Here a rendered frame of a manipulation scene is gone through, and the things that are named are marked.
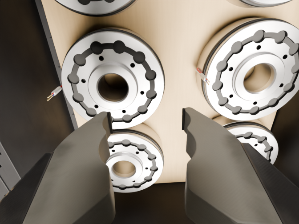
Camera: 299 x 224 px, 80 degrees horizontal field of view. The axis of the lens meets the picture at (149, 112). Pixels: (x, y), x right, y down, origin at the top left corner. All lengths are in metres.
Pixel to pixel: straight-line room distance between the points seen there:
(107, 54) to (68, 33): 0.06
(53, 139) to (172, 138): 0.15
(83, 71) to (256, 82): 0.18
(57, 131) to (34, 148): 0.04
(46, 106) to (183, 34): 0.16
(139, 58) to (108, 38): 0.03
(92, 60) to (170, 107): 0.11
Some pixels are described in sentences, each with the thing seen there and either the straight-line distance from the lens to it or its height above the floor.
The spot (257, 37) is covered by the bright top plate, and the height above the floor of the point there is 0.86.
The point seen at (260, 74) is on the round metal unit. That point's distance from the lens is 0.23.
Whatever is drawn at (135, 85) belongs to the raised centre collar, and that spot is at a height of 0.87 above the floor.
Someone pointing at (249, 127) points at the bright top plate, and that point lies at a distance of 0.24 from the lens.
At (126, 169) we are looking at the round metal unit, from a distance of 0.26.
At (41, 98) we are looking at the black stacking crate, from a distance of 0.20.
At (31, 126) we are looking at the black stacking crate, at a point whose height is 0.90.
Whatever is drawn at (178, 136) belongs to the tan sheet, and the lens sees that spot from 0.25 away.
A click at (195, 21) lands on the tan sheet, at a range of 0.21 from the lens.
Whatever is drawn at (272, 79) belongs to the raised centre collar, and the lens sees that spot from 0.22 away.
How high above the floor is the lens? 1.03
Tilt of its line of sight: 61 degrees down
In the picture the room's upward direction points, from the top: 176 degrees clockwise
